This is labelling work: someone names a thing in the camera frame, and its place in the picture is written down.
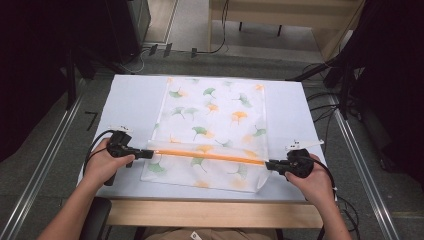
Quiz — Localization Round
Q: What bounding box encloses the leaf print zip bag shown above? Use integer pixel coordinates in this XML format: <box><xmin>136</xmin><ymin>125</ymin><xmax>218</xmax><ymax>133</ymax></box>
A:
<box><xmin>140</xmin><ymin>76</ymin><xmax>270</xmax><ymax>194</ymax></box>

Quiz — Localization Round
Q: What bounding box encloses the light wooden furniture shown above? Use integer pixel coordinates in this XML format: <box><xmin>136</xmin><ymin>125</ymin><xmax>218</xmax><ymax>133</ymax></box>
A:
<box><xmin>208</xmin><ymin>0</ymin><xmax>367</xmax><ymax>63</ymax></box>

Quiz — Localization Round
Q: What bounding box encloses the black cabinet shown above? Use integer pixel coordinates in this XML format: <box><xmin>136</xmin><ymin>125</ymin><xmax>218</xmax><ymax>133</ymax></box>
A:
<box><xmin>105</xmin><ymin>0</ymin><xmax>152</xmax><ymax>65</ymax></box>

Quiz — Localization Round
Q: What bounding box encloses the light wooden table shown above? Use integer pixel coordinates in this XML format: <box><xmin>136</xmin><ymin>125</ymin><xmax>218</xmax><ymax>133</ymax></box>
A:
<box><xmin>105</xmin><ymin>198</ymin><xmax>325</xmax><ymax>230</ymax></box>

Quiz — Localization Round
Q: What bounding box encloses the dark curtain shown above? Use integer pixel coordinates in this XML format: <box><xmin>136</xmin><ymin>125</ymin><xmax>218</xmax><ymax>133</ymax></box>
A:
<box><xmin>343</xmin><ymin>0</ymin><xmax>424</xmax><ymax>186</ymax></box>
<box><xmin>0</xmin><ymin>0</ymin><xmax>113</xmax><ymax>163</ymax></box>

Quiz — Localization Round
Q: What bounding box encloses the person's right hand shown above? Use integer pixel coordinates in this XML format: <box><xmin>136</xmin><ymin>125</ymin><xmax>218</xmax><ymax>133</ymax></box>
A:
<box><xmin>284</xmin><ymin>153</ymin><xmax>336</xmax><ymax>208</ymax></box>

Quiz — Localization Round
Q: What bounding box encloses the white table cover sheet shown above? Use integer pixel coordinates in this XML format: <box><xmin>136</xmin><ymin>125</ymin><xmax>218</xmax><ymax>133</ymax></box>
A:
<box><xmin>77</xmin><ymin>73</ymin><xmax>338</xmax><ymax>203</ymax></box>

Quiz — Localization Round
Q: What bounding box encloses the black metal stand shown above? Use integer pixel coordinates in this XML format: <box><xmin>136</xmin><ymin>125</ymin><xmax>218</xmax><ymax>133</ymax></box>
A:
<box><xmin>63</xmin><ymin>46</ymin><xmax>99</xmax><ymax>112</ymax></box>
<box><xmin>285</xmin><ymin>54</ymin><xmax>356</xmax><ymax>121</ymax></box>

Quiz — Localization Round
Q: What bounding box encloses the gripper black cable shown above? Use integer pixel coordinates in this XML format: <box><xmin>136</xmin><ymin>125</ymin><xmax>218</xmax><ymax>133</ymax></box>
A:
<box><xmin>304</xmin><ymin>155</ymin><xmax>337</xmax><ymax>194</ymax></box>
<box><xmin>83</xmin><ymin>129</ymin><xmax>116</xmax><ymax>176</ymax></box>

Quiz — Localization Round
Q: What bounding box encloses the person's left hand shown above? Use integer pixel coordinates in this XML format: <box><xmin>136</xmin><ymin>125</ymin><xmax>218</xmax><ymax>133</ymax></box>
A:
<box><xmin>82</xmin><ymin>137</ymin><xmax>136</xmax><ymax>188</ymax></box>

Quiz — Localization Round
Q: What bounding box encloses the black floor cable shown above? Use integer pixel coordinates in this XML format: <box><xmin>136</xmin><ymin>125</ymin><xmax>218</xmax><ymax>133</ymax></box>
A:
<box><xmin>305</xmin><ymin>89</ymin><xmax>344</xmax><ymax>134</ymax></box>

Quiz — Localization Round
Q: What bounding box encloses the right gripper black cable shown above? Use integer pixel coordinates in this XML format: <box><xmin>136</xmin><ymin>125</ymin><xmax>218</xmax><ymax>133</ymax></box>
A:
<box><xmin>304</xmin><ymin>155</ymin><xmax>337</xmax><ymax>194</ymax></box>

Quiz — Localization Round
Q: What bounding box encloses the person's tan clothing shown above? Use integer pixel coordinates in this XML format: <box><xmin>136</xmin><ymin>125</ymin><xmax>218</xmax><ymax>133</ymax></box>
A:
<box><xmin>141</xmin><ymin>227</ymin><xmax>279</xmax><ymax>240</ymax></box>

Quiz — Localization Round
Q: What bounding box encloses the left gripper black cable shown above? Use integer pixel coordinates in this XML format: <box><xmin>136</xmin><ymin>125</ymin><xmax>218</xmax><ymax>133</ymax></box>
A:
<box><xmin>83</xmin><ymin>129</ymin><xmax>116</xmax><ymax>176</ymax></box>

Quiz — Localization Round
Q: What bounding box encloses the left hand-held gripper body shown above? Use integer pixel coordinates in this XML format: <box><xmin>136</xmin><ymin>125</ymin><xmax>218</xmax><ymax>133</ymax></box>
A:
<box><xmin>103</xmin><ymin>125</ymin><xmax>138</xmax><ymax>187</ymax></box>

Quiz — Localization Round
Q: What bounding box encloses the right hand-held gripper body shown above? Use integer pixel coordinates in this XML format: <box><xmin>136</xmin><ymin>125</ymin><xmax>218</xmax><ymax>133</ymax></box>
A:
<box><xmin>284</xmin><ymin>138</ymin><xmax>325</xmax><ymax>180</ymax></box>

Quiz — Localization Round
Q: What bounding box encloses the black hanging cable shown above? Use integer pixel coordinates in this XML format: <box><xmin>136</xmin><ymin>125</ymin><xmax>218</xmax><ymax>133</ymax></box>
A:
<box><xmin>191</xmin><ymin>0</ymin><xmax>232</xmax><ymax>58</ymax></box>

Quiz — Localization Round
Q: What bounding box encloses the black chair armrest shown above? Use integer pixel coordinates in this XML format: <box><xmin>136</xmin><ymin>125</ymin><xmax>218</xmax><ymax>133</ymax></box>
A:
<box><xmin>79</xmin><ymin>196</ymin><xmax>113</xmax><ymax>240</ymax></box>

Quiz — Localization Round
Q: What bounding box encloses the metal floor rail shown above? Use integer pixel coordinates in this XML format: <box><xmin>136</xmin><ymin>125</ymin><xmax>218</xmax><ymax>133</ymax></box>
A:
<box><xmin>327</xmin><ymin>94</ymin><xmax>402</xmax><ymax>240</ymax></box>
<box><xmin>0</xmin><ymin>95</ymin><xmax>87</xmax><ymax>240</ymax></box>

